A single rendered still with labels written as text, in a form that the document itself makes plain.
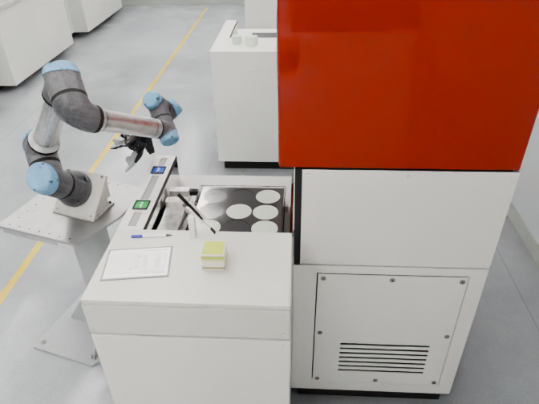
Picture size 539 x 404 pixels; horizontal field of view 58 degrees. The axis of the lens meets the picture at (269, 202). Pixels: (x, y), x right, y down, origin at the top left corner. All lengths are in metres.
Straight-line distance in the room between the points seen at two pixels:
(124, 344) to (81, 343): 1.12
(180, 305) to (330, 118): 0.70
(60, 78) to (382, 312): 1.42
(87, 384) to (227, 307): 1.29
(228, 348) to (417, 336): 0.84
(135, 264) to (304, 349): 0.85
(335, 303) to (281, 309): 0.51
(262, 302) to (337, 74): 0.68
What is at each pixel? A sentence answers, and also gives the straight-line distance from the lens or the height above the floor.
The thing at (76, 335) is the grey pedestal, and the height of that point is 0.01.
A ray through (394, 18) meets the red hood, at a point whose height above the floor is 1.68.
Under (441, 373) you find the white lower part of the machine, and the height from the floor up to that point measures 0.22.
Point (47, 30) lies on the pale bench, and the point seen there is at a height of 0.42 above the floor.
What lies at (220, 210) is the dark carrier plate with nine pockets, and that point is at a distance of 1.91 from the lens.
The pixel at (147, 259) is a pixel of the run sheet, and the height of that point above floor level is 0.97.
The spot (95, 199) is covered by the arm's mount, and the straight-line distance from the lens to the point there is 2.12.
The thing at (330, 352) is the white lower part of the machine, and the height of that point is 0.34.
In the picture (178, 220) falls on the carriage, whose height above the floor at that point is 0.88.
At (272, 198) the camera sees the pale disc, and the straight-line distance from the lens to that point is 1.97.
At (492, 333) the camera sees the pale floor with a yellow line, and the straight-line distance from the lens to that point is 2.84.
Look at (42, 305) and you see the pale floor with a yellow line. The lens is 3.07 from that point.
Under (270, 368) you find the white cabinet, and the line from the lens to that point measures 1.64.
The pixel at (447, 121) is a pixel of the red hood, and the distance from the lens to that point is 1.52.
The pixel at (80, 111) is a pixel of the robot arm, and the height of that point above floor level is 1.37.
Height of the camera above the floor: 1.99
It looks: 34 degrees down
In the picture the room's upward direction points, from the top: 1 degrees counter-clockwise
